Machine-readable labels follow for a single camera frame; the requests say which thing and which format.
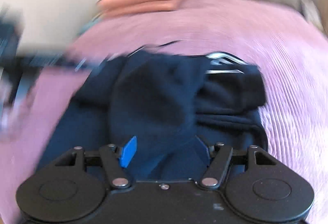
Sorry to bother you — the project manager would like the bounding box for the navy hoodie with white stripes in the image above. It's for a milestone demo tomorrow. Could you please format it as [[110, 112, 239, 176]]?
[[37, 46, 268, 180]]

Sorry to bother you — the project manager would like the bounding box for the pink bedspread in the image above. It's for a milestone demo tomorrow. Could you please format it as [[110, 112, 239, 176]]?
[[1, 0, 327, 223]]

